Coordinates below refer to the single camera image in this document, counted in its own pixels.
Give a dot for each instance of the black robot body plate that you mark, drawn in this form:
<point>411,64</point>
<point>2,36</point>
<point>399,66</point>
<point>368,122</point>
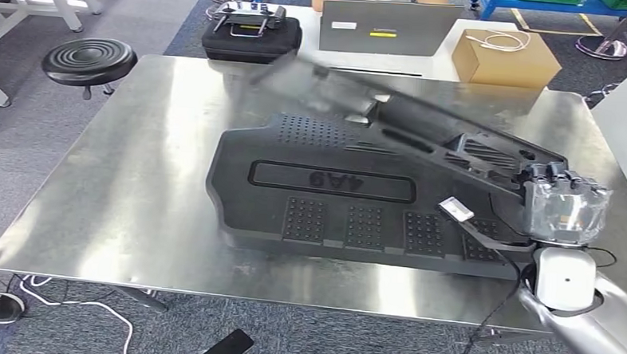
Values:
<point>224,349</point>

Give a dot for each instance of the grey drone remote controller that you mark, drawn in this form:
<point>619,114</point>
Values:
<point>249,12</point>

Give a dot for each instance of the cardboard box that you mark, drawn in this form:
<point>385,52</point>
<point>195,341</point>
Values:
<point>508,68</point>

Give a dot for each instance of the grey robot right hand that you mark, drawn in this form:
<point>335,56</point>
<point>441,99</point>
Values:
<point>566,213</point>

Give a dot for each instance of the chrome stanchion base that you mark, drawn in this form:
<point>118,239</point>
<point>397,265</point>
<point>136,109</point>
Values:
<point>602,50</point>

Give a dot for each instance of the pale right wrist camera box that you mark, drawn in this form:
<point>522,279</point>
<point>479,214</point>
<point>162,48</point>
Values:
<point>456,209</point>

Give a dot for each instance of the black plastic license plate bracket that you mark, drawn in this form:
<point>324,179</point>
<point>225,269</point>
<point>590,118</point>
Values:
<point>427,122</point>

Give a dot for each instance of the black ribbed round stool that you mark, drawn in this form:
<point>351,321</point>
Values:
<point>88,60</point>

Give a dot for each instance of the steel workbench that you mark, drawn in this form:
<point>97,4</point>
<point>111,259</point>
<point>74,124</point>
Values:
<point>133,189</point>

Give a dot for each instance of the black carrying case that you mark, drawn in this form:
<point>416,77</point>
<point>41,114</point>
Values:
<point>250,46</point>

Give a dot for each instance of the black plastic engine cover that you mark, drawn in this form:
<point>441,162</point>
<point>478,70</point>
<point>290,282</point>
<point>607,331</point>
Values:
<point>259,215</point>

